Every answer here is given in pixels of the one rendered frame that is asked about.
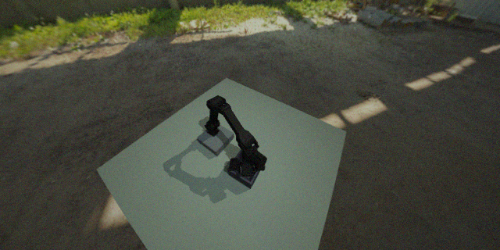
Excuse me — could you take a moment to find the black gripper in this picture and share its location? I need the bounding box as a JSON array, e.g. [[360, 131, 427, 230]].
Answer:
[[229, 156, 265, 174]]

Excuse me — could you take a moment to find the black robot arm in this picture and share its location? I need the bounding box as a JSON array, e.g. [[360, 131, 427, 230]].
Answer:
[[205, 95, 267, 177]]

